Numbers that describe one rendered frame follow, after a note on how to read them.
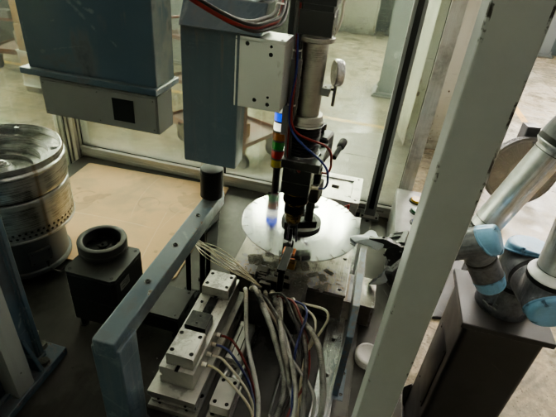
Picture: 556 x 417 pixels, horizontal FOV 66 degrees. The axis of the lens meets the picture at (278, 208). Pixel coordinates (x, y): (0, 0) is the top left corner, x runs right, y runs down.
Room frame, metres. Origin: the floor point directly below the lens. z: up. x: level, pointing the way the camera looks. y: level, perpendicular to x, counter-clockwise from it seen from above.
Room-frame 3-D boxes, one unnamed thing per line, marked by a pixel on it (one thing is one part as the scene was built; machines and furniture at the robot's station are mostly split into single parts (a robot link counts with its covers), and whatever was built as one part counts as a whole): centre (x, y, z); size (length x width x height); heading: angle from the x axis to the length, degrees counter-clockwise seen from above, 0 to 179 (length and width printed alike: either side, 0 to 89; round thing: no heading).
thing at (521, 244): (0.96, -0.70, 0.91); 0.13 x 0.12 x 0.14; 178
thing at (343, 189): (1.31, -0.19, 0.82); 0.18 x 0.18 x 0.15; 79
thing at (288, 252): (0.80, -0.03, 0.95); 0.10 x 0.03 x 0.07; 169
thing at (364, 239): (0.94, -0.25, 0.96); 0.09 x 0.06 x 0.03; 68
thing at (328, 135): (0.91, -0.08, 1.17); 0.06 x 0.05 x 0.20; 160
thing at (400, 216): (1.20, -0.44, 0.82); 0.28 x 0.11 x 0.15; 169
